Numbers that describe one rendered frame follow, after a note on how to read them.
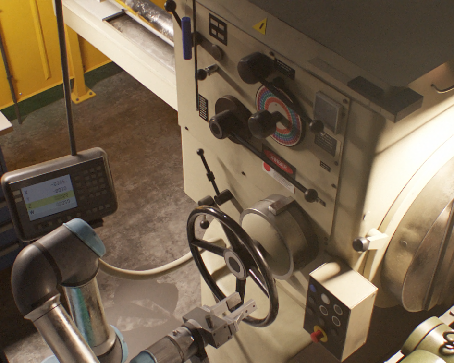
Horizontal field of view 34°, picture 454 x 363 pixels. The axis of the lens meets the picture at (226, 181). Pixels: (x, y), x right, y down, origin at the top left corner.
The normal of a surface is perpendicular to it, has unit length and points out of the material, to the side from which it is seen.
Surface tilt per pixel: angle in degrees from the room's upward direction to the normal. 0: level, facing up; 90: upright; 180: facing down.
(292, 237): 46
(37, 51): 90
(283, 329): 0
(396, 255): 77
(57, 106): 0
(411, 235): 62
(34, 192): 70
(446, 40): 0
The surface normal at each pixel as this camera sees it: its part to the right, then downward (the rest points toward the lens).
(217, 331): 0.58, 0.15
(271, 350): -0.77, 0.44
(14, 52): 0.64, 0.53
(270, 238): -0.53, 0.17
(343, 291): 0.00, -0.73
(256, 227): -0.73, -0.02
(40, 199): 0.40, 0.34
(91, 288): 0.83, 0.32
